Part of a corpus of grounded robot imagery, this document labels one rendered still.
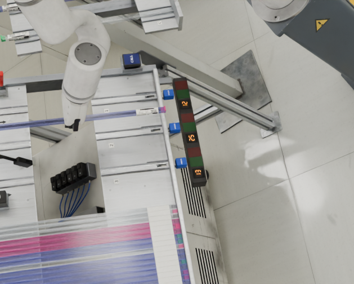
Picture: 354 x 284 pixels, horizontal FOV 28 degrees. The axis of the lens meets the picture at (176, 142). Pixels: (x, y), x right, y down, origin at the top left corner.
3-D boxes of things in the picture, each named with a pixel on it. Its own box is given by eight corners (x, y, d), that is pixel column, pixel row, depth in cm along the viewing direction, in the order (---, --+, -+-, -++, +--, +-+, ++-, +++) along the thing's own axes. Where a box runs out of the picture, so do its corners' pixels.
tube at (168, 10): (1, 42, 200) (0, 39, 199) (0, 38, 201) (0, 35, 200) (173, 13, 209) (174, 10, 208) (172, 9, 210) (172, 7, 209)
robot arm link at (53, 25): (33, -50, 153) (89, 44, 176) (4, 3, 145) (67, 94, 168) (68, -53, 149) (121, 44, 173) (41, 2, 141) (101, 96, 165)
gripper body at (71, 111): (61, 70, 174) (57, 93, 183) (66, 106, 169) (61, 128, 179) (92, 70, 176) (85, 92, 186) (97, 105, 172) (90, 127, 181)
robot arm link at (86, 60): (71, 61, 173) (58, 91, 168) (77, 29, 162) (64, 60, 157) (103, 73, 174) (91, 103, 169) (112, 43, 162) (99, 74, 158)
